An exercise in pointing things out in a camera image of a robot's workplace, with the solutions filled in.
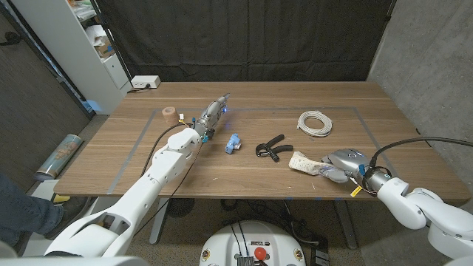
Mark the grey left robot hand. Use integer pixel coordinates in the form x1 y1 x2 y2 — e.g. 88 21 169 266
191 92 231 143

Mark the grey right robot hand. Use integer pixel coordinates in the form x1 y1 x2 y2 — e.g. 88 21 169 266
318 148 392 191

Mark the white patterned pen bag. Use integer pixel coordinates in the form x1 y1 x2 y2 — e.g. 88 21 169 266
287 150 336 177

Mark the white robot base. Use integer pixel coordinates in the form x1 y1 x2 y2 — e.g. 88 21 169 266
198 220 307 266

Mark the black grip trainer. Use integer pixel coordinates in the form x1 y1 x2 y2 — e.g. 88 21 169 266
255 134 294 163

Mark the blue plastic fitting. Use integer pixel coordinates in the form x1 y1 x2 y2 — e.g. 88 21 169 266
224 133 242 155

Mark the tan bandage tape roll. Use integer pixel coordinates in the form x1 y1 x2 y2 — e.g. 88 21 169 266
161 106 180 128

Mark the grey table leg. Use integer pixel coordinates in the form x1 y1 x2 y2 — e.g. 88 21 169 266
149 197 171 245
333 199 358 250

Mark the white power strip box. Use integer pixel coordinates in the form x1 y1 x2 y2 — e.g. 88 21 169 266
130 75 162 89

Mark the black fabric curtain backdrop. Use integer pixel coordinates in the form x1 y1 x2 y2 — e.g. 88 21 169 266
95 0 397 83

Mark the black round ribbed disc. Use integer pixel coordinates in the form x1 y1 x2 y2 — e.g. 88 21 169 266
166 198 196 218

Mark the black power brick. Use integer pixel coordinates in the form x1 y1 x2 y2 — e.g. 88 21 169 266
310 242 330 266

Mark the brown cardboard box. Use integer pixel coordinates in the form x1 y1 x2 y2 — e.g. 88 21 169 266
94 38 115 59

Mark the white papers pile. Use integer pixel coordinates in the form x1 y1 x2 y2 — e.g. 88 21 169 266
84 24 108 47

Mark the white shelf cabinet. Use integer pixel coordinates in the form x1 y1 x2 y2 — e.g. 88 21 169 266
10 0 133 115

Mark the printed cylinder tube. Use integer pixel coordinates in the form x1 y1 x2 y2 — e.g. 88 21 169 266
33 133 84 181

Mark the black shoe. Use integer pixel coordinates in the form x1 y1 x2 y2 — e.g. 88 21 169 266
44 196 89 239

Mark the person's leg in jeans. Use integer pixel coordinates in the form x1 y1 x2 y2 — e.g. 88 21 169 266
0 171 64 249

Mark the coiled white cable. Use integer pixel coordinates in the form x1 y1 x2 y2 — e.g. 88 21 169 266
296 109 333 138

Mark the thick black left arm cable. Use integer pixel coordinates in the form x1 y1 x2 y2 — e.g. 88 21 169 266
140 123 191 177

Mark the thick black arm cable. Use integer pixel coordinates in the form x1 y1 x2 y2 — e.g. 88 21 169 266
140 123 191 177
369 137 473 169

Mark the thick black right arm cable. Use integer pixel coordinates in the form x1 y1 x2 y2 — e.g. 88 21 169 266
369 137 473 169

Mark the black door handle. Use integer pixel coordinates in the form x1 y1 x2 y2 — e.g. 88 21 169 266
0 31 23 47

